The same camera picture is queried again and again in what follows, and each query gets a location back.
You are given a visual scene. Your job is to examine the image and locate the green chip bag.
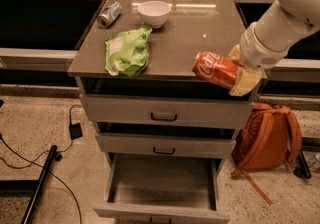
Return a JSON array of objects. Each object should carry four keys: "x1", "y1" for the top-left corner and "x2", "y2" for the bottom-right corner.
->
[{"x1": 105, "y1": 25, "x2": 152, "y2": 78}]

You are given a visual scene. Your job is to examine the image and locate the white bowl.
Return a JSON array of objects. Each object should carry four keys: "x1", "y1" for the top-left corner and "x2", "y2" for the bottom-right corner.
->
[{"x1": 137, "y1": 1, "x2": 171, "y2": 28}]

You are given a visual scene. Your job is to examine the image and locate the bottom drawer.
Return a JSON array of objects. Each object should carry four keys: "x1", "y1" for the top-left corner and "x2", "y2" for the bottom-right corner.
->
[{"x1": 95, "y1": 154, "x2": 230, "y2": 224}]

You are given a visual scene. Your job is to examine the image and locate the red coke can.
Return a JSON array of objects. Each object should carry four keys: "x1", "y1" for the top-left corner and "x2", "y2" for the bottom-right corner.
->
[{"x1": 193, "y1": 51, "x2": 238, "y2": 89}]

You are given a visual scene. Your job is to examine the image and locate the top drawer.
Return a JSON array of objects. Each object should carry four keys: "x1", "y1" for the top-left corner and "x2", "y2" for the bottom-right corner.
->
[{"x1": 80, "y1": 94, "x2": 253, "y2": 129}]

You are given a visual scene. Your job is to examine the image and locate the black floor cable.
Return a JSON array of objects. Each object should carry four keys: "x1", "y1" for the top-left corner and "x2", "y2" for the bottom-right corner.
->
[{"x1": 0, "y1": 104, "x2": 83, "y2": 224}]

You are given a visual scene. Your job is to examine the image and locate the grey drawer cabinet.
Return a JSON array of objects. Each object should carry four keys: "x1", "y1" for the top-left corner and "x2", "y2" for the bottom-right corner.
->
[{"x1": 67, "y1": 0, "x2": 269, "y2": 224}]

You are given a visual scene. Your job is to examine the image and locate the middle drawer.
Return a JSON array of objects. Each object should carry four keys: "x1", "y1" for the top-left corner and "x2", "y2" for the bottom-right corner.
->
[{"x1": 96, "y1": 134, "x2": 235, "y2": 159}]

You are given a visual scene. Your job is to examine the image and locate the silver soda can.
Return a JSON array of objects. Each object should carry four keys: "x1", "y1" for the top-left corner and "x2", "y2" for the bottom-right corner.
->
[{"x1": 97, "y1": 1, "x2": 122, "y2": 28}]

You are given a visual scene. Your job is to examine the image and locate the orange backpack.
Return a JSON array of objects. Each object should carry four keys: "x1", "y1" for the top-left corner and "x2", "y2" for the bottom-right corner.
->
[{"x1": 231, "y1": 103, "x2": 302, "y2": 205}]

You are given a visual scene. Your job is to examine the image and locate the black pole on floor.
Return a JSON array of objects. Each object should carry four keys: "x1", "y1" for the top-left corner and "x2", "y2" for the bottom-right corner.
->
[{"x1": 21, "y1": 145, "x2": 57, "y2": 224}]

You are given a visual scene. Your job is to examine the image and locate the drawer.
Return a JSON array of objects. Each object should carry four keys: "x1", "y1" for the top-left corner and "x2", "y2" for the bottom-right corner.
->
[
  {"x1": 96, "y1": 134, "x2": 235, "y2": 159},
  {"x1": 80, "y1": 94, "x2": 253, "y2": 129},
  {"x1": 95, "y1": 154, "x2": 230, "y2": 224}
]

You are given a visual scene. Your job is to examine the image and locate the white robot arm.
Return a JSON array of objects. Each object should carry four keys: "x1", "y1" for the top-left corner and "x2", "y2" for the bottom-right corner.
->
[{"x1": 229, "y1": 0, "x2": 320, "y2": 96}]

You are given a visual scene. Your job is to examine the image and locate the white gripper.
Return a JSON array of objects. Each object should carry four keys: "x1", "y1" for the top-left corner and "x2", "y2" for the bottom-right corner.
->
[{"x1": 228, "y1": 22, "x2": 288, "y2": 97}]

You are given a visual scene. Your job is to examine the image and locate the black stand leg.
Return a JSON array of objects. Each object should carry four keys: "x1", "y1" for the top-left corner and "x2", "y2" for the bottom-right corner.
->
[{"x1": 294, "y1": 151, "x2": 312, "y2": 179}]

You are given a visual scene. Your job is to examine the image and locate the black power adapter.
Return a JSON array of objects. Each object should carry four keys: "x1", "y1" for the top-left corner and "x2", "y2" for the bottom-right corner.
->
[{"x1": 69, "y1": 123, "x2": 83, "y2": 140}]

